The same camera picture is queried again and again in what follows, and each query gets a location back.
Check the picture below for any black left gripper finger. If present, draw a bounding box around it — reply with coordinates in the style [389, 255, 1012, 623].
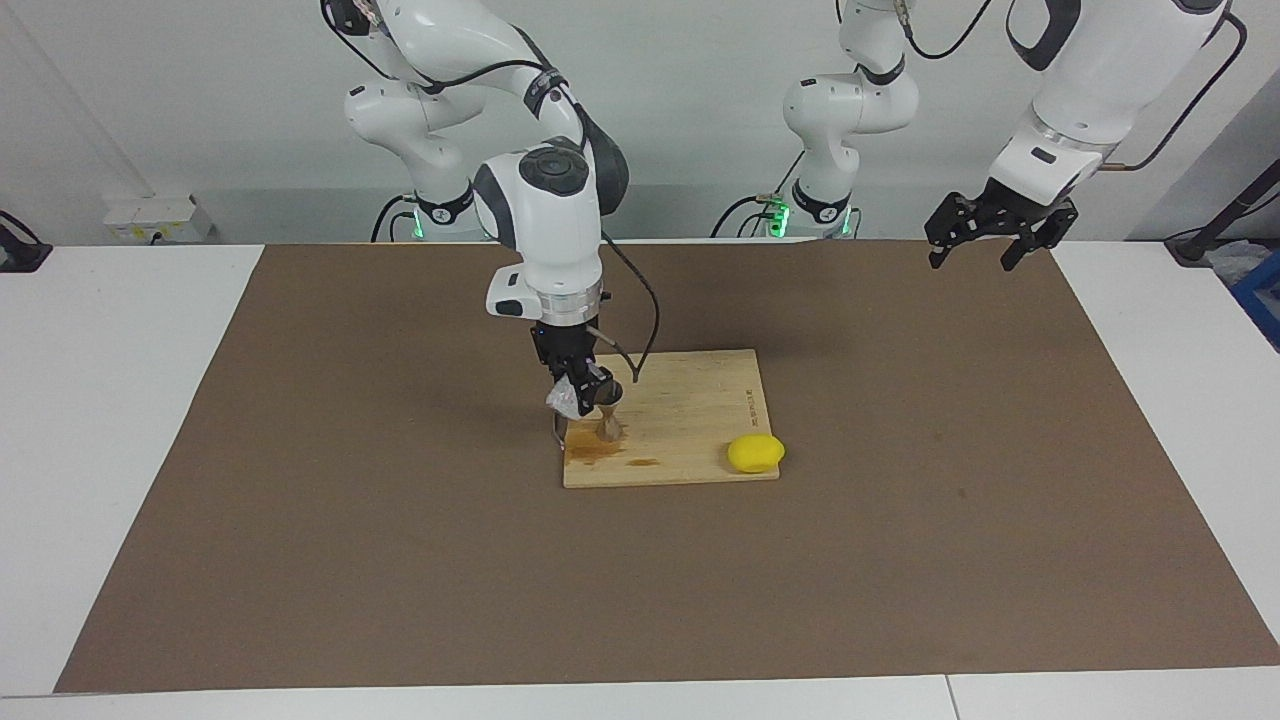
[1000, 210, 1067, 274]
[924, 195, 977, 272]

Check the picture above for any bamboo cutting board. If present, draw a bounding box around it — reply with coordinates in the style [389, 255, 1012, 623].
[553, 349, 781, 490]

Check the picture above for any yellow lemon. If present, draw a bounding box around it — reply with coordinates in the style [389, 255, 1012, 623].
[726, 433, 787, 474]

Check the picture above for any black stand pole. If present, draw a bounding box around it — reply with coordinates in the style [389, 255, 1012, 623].
[1165, 160, 1280, 267]

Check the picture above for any blue box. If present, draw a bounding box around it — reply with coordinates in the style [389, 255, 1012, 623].
[1230, 250, 1280, 353]

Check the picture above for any brown table mat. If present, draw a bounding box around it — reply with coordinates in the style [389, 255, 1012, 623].
[53, 240, 1280, 694]

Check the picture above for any white power strip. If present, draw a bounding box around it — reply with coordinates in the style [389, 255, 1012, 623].
[103, 195, 217, 245]

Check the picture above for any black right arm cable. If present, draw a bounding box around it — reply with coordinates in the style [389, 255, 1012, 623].
[330, 0, 663, 389]

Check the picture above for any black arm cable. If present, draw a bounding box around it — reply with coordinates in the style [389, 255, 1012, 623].
[330, 0, 663, 389]
[895, 0, 1251, 173]

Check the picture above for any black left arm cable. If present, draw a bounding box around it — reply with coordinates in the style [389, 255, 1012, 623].
[895, 0, 1251, 173]

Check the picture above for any black left base cable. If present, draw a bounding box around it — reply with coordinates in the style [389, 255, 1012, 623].
[712, 145, 807, 239]

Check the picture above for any black base cable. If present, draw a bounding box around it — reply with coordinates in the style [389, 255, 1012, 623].
[712, 145, 807, 239]
[371, 194, 417, 244]

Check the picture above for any black right base cable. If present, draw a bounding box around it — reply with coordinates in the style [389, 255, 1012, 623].
[371, 194, 417, 244]

